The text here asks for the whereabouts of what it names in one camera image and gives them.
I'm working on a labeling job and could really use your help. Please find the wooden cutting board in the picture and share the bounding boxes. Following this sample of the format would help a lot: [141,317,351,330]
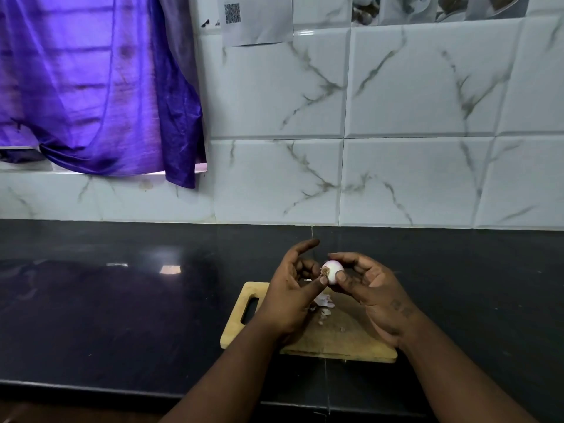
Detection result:
[220,281,398,364]

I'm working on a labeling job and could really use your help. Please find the purple satin curtain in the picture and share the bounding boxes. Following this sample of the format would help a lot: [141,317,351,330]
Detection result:
[0,0,207,189]

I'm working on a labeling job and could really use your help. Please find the white paper sheet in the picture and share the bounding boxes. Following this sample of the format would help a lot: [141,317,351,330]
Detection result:
[216,0,294,47]

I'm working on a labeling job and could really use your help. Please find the small pink onion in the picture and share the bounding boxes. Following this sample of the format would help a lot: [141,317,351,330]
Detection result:
[320,259,345,286]

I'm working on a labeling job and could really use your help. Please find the dark wooden cabinet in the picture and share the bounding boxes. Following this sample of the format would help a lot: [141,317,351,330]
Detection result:
[0,399,564,423]

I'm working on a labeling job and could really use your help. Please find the person's right hand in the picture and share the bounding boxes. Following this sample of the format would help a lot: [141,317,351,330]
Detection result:
[328,252,424,351]

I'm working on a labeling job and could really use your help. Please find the person's left forearm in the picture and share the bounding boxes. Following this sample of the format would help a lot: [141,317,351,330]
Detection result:
[158,321,287,423]

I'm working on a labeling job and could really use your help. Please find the person's right forearm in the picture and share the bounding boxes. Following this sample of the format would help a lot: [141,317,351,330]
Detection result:
[398,310,541,423]

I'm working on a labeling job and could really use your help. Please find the person's left hand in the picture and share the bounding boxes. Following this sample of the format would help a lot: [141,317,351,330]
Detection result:
[255,238,329,344]

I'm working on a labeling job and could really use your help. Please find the onion peel scraps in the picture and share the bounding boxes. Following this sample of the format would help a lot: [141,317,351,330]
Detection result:
[308,291,337,327]

